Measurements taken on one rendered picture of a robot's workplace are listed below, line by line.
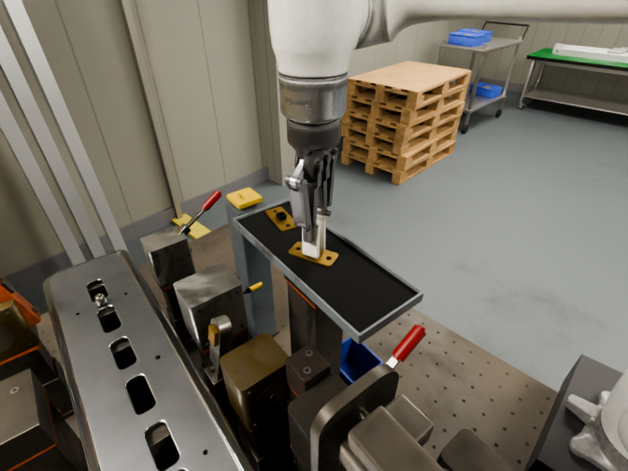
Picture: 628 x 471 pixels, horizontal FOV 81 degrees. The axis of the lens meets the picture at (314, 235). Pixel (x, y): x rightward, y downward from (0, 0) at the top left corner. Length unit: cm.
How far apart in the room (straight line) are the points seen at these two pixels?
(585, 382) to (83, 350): 106
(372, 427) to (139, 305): 58
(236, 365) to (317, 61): 44
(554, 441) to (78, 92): 253
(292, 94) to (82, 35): 213
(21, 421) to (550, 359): 209
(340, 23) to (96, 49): 219
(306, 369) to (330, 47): 42
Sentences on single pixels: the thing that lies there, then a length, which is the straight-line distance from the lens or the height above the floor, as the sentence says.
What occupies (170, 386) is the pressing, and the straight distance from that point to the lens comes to 71.
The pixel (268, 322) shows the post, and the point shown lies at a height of 76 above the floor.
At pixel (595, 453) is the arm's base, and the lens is 97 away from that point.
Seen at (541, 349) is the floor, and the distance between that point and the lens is 228.
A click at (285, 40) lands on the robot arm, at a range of 47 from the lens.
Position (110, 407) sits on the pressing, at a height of 100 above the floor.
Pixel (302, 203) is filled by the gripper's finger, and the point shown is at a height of 130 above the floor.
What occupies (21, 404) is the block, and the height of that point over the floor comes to 103.
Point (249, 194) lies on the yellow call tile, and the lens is 84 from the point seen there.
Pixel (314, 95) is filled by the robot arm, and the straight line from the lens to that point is 48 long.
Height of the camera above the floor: 157
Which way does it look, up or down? 36 degrees down
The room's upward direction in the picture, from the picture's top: straight up
